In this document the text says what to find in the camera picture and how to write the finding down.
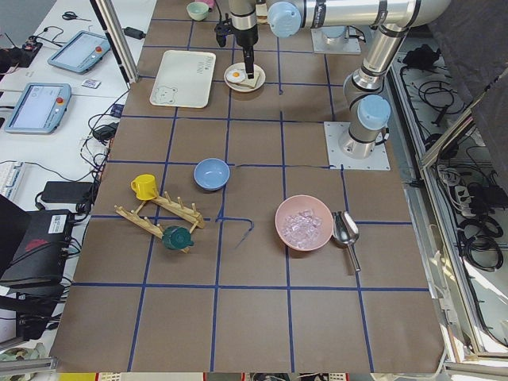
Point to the blue bowl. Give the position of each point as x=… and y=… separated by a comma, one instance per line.
x=211, y=174

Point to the black electronics box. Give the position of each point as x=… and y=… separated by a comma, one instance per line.
x=32, y=245

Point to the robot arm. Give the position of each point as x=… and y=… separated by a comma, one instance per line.
x=243, y=14
x=393, y=20

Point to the metal scoop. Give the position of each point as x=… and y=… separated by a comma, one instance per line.
x=345, y=232

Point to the aluminium frame post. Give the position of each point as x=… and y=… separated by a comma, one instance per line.
x=110, y=24

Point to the cream bear tray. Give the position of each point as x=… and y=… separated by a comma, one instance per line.
x=184, y=79

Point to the cream round plate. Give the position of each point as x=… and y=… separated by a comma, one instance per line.
x=235, y=87

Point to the upper teach pendant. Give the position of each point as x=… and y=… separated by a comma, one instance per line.
x=81, y=52

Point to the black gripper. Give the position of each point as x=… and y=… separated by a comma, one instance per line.
x=245, y=36

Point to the black power adapter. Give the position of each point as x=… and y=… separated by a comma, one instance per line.
x=66, y=192

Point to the dark green mug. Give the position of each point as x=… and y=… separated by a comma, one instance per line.
x=177, y=238

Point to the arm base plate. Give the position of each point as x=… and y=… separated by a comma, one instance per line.
x=346, y=153
x=339, y=40

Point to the bottom bread slice on plate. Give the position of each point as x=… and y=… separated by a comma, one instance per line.
x=252, y=84

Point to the fried egg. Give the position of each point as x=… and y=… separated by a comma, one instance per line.
x=235, y=75

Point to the green bowl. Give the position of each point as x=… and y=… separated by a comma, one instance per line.
x=197, y=11

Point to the yellow mug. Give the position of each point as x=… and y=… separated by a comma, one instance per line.
x=144, y=187

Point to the lower teach pendant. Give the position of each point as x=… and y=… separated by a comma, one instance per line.
x=40, y=108

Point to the pink bowl with ice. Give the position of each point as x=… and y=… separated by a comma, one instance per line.
x=304, y=223

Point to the teach pendant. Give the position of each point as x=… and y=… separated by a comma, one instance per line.
x=40, y=108
x=81, y=52

